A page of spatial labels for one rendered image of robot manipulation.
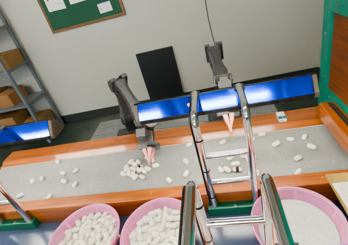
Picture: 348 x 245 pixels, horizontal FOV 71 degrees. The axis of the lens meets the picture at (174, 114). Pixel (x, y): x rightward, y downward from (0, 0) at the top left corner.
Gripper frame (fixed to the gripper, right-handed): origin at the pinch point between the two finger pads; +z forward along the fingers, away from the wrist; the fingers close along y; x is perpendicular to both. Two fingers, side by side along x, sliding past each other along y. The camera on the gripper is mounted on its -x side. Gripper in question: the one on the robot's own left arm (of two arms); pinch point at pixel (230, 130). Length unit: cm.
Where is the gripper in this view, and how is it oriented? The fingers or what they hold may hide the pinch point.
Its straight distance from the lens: 108.7
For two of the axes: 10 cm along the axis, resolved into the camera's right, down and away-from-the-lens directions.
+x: 2.4, 2.8, 9.3
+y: 9.7, -1.5, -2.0
